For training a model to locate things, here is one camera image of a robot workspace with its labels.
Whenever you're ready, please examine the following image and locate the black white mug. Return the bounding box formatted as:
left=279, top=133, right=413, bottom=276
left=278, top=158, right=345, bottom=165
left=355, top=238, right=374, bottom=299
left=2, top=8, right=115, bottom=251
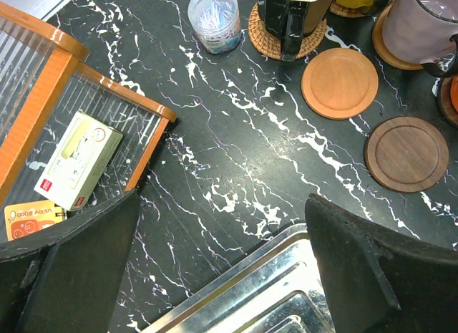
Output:
left=257, top=0, right=334, bottom=62

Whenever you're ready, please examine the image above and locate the dark wooden coaster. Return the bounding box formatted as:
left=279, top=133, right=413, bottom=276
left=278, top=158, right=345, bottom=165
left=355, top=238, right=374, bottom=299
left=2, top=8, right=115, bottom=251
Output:
left=437, top=77, right=457, bottom=128
left=364, top=116, right=449, bottom=193

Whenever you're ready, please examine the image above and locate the silver metal tray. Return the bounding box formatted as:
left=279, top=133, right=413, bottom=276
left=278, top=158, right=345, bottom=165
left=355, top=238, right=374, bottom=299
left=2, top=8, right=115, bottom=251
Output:
left=145, top=223, right=334, bottom=332

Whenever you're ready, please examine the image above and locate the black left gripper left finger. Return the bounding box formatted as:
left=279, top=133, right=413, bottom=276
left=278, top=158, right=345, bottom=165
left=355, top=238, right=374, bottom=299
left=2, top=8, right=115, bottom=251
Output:
left=1, top=190, right=140, bottom=332

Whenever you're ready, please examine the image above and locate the orange wooden shelf rack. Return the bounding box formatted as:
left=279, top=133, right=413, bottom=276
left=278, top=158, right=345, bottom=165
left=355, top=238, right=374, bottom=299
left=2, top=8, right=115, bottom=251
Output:
left=1, top=4, right=177, bottom=206

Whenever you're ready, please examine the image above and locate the small clear plastic jar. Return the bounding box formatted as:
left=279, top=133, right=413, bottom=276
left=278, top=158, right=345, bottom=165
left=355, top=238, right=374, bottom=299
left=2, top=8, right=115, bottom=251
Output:
left=187, top=0, right=242, bottom=54

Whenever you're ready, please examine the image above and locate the purple mug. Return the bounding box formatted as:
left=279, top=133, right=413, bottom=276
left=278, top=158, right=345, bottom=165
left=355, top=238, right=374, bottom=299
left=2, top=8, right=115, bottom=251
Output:
left=382, top=0, right=457, bottom=78

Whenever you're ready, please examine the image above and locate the orange-red mug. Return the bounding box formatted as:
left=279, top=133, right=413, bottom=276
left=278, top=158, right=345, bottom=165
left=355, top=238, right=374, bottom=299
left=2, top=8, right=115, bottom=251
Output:
left=450, top=76, right=458, bottom=112

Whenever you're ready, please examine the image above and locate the light wooden coaster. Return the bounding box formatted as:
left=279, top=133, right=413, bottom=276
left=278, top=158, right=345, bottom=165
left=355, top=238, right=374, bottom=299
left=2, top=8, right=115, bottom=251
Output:
left=301, top=48, right=379, bottom=120
left=371, top=4, right=423, bottom=71

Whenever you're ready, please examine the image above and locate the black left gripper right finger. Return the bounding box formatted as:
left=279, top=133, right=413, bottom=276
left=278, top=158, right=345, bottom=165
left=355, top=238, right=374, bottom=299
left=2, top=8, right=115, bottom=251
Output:
left=305, top=194, right=457, bottom=332

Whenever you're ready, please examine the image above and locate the white cardboard box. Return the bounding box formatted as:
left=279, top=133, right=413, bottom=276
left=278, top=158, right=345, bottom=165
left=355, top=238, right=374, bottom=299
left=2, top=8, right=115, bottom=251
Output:
left=34, top=111, right=123, bottom=211

